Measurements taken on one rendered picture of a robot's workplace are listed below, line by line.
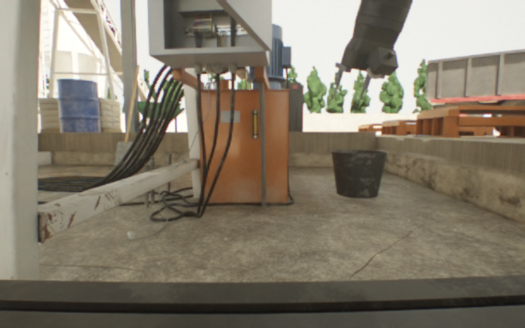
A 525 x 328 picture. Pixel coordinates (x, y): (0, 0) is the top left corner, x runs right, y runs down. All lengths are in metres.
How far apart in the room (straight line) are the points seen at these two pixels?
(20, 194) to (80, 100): 4.51
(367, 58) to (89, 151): 3.78
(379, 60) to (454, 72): 8.61
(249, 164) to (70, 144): 3.09
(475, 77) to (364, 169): 7.54
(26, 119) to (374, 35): 0.61
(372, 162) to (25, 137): 1.49
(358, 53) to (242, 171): 1.08
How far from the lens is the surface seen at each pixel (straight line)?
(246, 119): 1.43
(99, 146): 3.93
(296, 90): 3.43
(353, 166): 1.63
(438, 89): 8.93
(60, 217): 0.66
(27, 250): 0.63
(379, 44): 0.49
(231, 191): 1.47
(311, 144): 3.18
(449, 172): 1.98
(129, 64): 5.89
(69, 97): 5.11
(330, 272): 0.82
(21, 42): 0.66
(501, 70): 8.99
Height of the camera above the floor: 0.39
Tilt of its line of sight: 7 degrees down
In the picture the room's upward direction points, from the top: straight up
